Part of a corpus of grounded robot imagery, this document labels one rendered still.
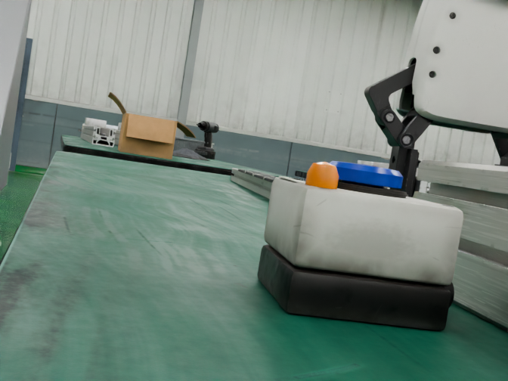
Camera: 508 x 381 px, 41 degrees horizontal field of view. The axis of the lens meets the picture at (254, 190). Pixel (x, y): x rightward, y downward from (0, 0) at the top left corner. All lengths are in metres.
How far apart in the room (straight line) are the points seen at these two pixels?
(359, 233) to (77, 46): 11.26
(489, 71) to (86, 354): 0.40
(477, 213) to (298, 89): 11.73
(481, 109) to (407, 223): 0.24
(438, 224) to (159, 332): 0.15
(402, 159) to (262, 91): 11.41
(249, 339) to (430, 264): 0.11
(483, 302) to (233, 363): 0.20
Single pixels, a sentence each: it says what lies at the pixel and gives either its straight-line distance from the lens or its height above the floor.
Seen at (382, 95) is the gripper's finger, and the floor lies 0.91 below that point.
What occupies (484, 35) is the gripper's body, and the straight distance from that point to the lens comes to 0.55.
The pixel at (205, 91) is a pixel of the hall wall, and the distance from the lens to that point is 11.70.
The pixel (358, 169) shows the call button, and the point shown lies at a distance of 0.34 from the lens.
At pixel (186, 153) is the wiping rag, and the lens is 3.44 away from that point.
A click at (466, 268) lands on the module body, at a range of 0.42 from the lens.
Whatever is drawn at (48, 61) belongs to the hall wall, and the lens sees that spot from 11.55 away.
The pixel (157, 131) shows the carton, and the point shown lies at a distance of 2.66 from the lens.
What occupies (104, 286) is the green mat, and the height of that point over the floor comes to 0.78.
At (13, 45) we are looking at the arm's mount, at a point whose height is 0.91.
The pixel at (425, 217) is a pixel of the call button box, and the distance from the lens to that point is 0.33.
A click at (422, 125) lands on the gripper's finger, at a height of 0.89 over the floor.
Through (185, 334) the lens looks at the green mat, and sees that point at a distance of 0.26.
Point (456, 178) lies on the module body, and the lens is 0.44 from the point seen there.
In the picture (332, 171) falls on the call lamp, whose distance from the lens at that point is 0.32.
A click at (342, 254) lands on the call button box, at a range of 0.32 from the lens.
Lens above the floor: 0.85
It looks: 3 degrees down
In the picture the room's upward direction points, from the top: 9 degrees clockwise
